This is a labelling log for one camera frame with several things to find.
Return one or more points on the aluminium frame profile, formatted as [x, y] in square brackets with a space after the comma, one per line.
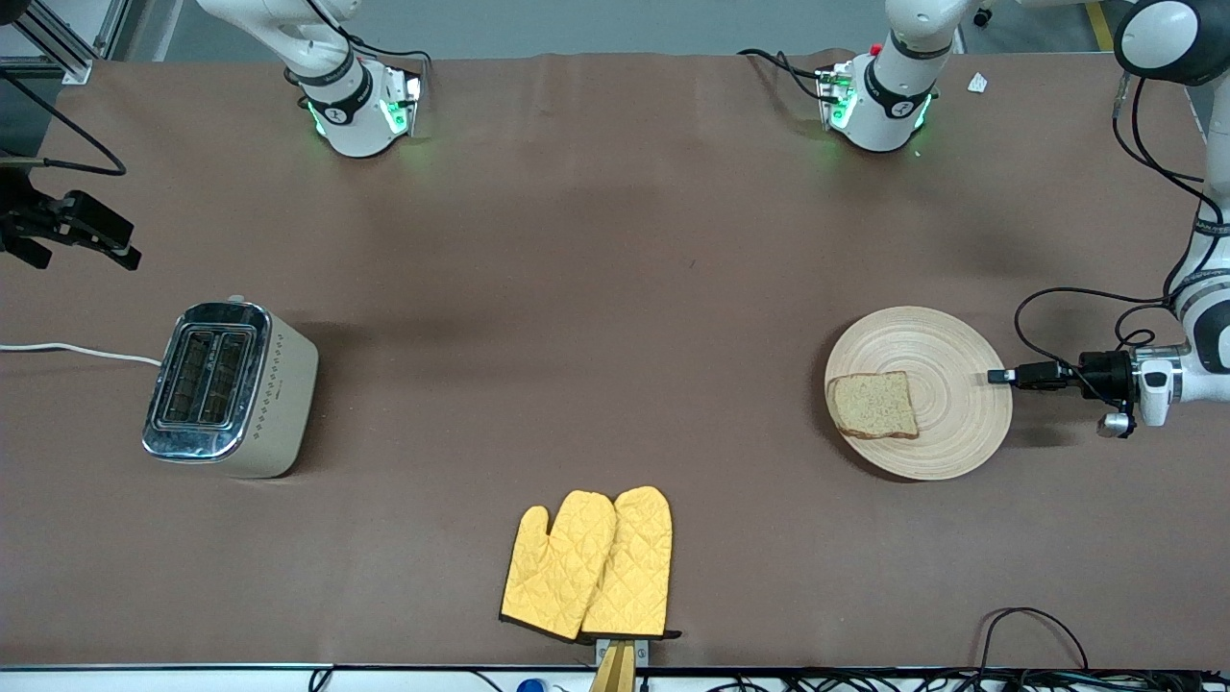
[72, 48]

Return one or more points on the yellow quilted oven mitt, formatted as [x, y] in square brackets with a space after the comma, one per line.
[553, 567]
[639, 567]

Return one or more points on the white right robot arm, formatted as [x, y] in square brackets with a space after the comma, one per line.
[351, 125]

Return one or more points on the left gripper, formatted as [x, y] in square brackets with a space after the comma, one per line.
[1102, 371]

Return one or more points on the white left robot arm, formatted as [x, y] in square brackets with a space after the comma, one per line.
[884, 115]

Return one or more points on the brown table cover sheet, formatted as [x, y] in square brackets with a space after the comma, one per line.
[577, 288]

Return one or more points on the black caster wheel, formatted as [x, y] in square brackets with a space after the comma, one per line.
[982, 15]

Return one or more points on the round light wooden plate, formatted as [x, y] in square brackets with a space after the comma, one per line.
[942, 423]

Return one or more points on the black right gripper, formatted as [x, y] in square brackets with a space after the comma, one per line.
[21, 217]

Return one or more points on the chrome and cream toaster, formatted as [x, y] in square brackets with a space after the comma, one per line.
[279, 404]

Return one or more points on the white paper scrap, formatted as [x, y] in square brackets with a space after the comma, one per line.
[978, 83]

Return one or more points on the brown toast slice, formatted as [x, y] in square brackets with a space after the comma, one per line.
[874, 404]

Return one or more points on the wooden stick with bracket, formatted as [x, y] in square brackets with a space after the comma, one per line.
[613, 668]

